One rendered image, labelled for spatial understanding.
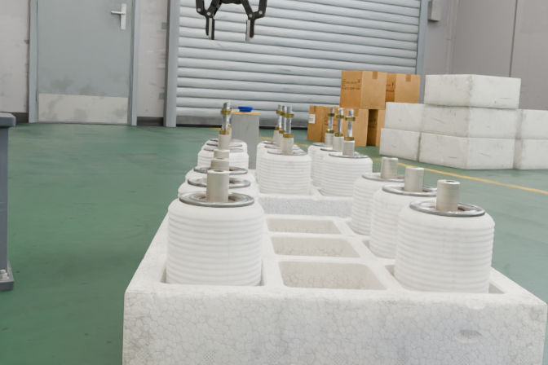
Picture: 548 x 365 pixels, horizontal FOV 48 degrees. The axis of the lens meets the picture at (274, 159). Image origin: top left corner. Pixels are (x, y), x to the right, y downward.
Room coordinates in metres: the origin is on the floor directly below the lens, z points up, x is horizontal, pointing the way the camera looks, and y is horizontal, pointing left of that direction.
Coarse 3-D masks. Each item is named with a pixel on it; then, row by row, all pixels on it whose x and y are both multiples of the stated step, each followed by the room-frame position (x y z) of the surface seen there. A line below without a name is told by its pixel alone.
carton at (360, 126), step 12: (324, 108) 5.09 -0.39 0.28; (336, 108) 4.92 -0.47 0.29; (348, 108) 4.85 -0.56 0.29; (360, 108) 4.90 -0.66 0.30; (324, 120) 5.08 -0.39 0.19; (336, 120) 4.91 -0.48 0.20; (360, 120) 4.90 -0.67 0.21; (324, 132) 5.07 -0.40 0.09; (336, 132) 4.90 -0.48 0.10; (360, 132) 4.90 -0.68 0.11; (360, 144) 4.91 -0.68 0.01
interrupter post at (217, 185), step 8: (208, 176) 0.61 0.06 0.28; (216, 176) 0.60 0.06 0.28; (224, 176) 0.60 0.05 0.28; (208, 184) 0.61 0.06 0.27; (216, 184) 0.60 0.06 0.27; (224, 184) 0.60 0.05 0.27; (208, 192) 0.60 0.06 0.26; (216, 192) 0.60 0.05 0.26; (224, 192) 0.60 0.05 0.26; (208, 200) 0.60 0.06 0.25; (216, 200) 0.60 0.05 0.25; (224, 200) 0.60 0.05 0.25
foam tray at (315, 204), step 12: (312, 180) 1.35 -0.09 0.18; (312, 192) 1.16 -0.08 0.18; (264, 204) 1.09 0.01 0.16; (276, 204) 1.10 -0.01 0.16; (288, 204) 1.10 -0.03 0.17; (300, 204) 1.10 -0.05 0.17; (312, 204) 1.10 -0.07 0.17; (324, 204) 1.10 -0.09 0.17; (336, 204) 1.10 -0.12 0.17; (348, 204) 1.10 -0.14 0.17; (336, 216) 1.10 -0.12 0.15; (348, 216) 1.10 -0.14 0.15
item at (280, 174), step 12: (264, 156) 1.15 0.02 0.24; (276, 156) 1.13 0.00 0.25; (288, 156) 1.13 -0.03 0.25; (300, 156) 1.14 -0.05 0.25; (264, 168) 1.15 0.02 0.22; (276, 168) 1.13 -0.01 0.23; (288, 168) 1.13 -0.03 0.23; (300, 168) 1.13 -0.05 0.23; (264, 180) 1.15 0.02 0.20; (276, 180) 1.13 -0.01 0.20; (288, 180) 1.13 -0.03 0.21; (300, 180) 1.13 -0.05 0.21; (264, 192) 1.14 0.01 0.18; (276, 192) 1.13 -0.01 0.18; (288, 192) 1.13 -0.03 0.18; (300, 192) 1.14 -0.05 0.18
